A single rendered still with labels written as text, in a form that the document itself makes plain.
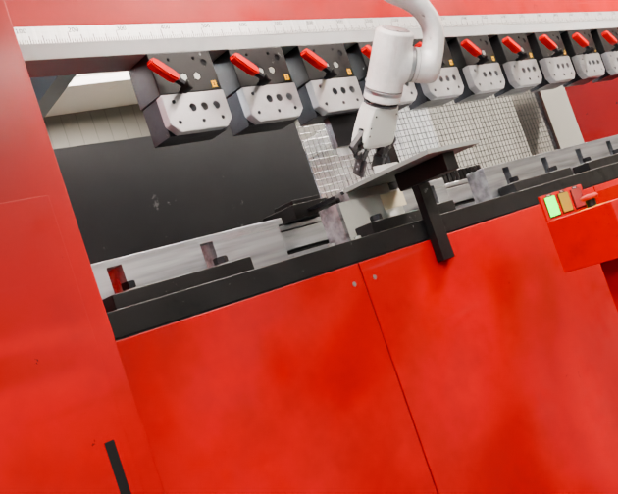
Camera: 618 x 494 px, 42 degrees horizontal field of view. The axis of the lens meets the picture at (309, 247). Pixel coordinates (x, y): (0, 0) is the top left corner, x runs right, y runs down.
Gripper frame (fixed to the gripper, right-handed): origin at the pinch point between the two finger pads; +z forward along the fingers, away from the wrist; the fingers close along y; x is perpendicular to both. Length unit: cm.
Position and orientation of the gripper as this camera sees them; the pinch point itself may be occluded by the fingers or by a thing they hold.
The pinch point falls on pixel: (369, 166)
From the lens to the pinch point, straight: 186.8
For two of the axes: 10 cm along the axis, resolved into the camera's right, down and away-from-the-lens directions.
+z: -1.5, 8.9, 4.4
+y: -7.2, 2.1, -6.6
